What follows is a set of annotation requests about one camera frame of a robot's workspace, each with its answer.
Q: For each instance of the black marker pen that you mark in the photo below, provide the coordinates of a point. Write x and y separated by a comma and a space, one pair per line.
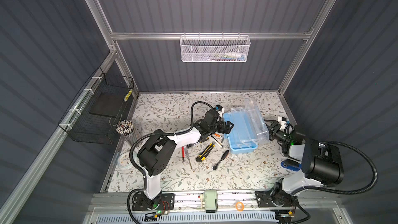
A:
217, 141

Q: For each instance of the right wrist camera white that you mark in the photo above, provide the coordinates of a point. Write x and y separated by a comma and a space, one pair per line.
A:
283, 121

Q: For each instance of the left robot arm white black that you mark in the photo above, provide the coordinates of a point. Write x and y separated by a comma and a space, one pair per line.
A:
155, 154

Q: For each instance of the black wire wall basket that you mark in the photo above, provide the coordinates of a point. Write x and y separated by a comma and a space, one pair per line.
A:
101, 106

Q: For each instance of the white mesh wall basket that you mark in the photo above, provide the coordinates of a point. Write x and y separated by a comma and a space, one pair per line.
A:
214, 49

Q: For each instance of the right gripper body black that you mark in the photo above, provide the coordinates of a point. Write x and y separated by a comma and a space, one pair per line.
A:
272, 136

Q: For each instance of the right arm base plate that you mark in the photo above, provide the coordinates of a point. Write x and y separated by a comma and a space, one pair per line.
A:
269, 199

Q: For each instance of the white wall clock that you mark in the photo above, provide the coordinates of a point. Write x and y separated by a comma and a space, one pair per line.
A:
124, 162

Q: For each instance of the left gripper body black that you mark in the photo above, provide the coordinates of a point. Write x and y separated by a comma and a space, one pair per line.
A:
221, 127

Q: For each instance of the cup of pencils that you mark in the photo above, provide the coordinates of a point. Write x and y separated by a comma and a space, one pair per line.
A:
127, 131

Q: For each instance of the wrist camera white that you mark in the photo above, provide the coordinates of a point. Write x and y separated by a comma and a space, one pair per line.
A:
283, 121
219, 109

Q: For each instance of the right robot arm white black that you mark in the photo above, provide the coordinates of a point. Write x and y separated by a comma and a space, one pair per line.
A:
315, 164

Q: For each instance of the blue stapler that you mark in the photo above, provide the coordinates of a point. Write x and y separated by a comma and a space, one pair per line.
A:
291, 165

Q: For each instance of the yellow black utility knife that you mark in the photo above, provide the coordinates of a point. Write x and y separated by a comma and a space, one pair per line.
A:
204, 154

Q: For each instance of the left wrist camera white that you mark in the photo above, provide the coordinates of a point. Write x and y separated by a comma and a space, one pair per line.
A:
219, 109

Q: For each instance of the silver hex key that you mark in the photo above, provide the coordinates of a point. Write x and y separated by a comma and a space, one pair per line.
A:
188, 157

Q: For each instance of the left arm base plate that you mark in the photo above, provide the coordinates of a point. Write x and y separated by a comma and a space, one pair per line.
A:
140, 202

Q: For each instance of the white slotted cable duct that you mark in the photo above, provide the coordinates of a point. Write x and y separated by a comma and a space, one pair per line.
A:
207, 218

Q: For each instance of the blue plastic tool box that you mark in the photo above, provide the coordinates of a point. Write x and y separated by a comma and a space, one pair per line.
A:
250, 130

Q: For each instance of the red handled screwdriver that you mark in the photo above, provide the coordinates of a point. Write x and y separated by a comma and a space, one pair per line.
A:
183, 154

